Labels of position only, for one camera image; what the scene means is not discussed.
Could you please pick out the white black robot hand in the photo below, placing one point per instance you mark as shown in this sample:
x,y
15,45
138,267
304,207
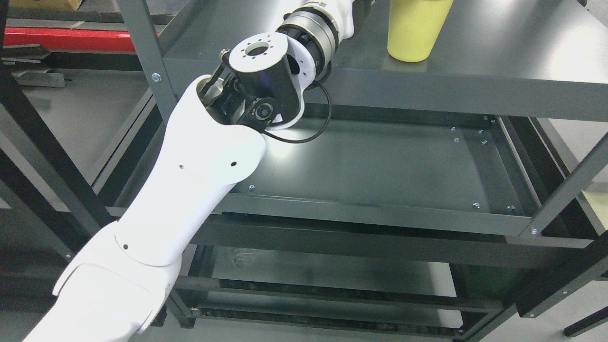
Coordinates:
x,y
347,16

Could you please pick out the yellow plastic cup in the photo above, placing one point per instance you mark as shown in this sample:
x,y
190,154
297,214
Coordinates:
x,y
414,26

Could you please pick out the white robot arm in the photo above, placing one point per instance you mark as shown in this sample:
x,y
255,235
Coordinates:
x,y
117,284

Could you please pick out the right grey metal shelf rack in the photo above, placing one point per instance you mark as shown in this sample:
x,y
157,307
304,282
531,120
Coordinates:
x,y
444,160

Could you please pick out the red metal beam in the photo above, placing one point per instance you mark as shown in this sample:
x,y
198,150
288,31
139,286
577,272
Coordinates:
x,y
70,39

